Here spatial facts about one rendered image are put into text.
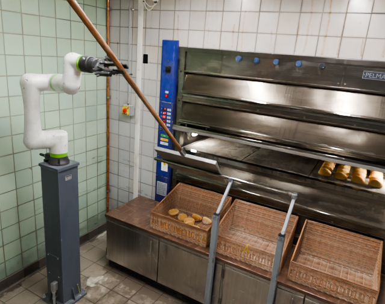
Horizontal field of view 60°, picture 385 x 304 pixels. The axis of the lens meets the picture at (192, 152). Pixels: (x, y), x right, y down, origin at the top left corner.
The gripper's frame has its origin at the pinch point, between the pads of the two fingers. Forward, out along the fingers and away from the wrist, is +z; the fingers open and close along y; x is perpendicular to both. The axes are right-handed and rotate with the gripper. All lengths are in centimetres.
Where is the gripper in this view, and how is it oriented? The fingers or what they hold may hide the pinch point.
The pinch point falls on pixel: (120, 68)
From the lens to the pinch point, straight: 183.7
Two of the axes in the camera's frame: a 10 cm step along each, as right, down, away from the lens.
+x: -3.0, -4.6, -8.4
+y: -3.8, 8.6, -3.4
